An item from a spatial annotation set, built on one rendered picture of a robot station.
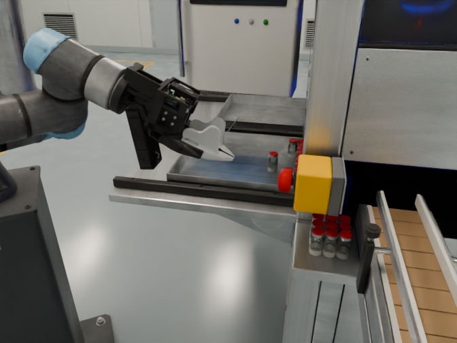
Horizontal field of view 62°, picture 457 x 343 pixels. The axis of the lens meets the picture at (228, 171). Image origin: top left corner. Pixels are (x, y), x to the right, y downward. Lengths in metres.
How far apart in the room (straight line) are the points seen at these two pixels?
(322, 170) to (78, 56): 0.41
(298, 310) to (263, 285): 0.96
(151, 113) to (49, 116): 0.19
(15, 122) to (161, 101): 0.24
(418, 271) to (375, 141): 0.21
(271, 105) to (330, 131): 0.70
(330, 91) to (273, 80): 1.05
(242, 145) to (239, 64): 0.71
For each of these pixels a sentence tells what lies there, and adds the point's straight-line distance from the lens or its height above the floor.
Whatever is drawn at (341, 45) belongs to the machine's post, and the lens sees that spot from 0.63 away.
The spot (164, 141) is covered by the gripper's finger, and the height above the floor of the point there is 1.07.
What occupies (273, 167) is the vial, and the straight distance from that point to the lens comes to 0.89.
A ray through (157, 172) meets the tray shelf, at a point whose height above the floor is 0.88.
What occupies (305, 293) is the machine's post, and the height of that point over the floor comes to 0.69.
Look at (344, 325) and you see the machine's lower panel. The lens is 0.94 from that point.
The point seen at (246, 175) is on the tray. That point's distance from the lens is 0.89.
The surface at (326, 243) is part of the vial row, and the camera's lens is 0.66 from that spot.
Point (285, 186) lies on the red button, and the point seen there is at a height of 1.00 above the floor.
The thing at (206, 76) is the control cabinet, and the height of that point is 0.87.
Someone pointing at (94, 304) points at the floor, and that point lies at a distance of 1.87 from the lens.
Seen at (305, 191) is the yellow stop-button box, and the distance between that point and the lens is 0.61.
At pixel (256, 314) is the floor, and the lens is 1.74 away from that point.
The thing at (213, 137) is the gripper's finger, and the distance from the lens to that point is 0.60.
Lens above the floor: 1.31
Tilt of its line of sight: 28 degrees down
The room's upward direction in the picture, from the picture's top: straight up
